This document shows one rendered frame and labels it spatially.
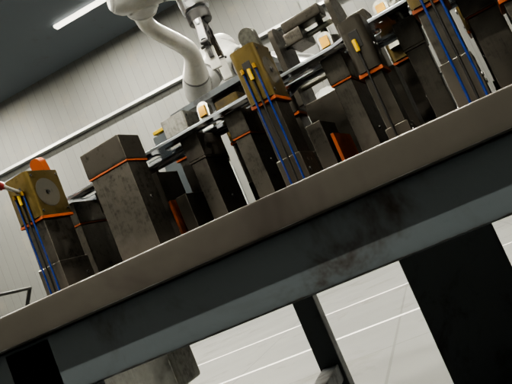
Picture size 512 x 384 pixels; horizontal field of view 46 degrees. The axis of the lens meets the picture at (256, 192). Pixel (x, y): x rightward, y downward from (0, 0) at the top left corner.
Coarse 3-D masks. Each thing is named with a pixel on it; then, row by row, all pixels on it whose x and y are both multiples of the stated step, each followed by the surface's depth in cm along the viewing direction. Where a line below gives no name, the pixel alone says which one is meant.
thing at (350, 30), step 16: (352, 16) 112; (352, 32) 112; (368, 32) 112; (352, 48) 112; (368, 48) 111; (368, 64) 111; (384, 64) 112; (368, 80) 112; (384, 80) 111; (384, 96) 111; (384, 112) 111; (400, 112) 110; (400, 128) 110
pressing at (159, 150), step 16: (400, 0) 116; (448, 0) 130; (384, 16) 123; (384, 32) 133; (336, 48) 130; (304, 64) 128; (320, 64) 137; (288, 80) 138; (304, 80) 142; (224, 112) 142; (192, 128) 140; (224, 128) 158; (160, 144) 144; (176, 144) 152; (160, 160) 162; (176, 160) 165; (80, 192) 156
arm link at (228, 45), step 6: (216, 36) 242; (222, 36) 242; (228, 36) 244; (222, 42) 239; (228, 42) 239; (234, 42) 244; (222, 48) 237; (228, 48) 236; (234, 48) 236; (204, 54) 237; (228, 54) 235; (300, 54) 226; (306, 54) 225; (312, 54) 225; (204, 60) 236; (228, 60) 235; (300, 60) 224; (234, 72) 239; (306, 72) 223; (324, 72) 218; (222, 78) 242
